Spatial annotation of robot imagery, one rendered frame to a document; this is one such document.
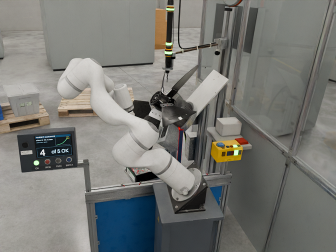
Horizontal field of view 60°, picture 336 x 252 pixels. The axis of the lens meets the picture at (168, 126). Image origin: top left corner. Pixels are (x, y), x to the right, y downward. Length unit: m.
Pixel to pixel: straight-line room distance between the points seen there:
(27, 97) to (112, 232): 2.97
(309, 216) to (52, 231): 2.00
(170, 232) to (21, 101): 3.48
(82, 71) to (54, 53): 5.98
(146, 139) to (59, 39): 6.16
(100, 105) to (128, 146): 0.22
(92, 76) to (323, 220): 1.43
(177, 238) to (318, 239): 0.84
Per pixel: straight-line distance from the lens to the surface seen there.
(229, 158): 1.79
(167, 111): 1.84
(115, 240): 2.02
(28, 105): 4.60
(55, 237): 2.74
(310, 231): 1.99
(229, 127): 2.33
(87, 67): 1.33
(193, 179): 1.45
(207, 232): 1.55
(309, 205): 1.94
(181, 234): 1.51
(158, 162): 1.32
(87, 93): 5.36
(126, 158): 1.28
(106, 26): 7.43
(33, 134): 1.52
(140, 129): 1.24
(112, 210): 1.84
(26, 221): 2.96
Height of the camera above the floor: 1.91
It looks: 26 degrees down
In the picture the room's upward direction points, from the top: 3 degrees clockwise
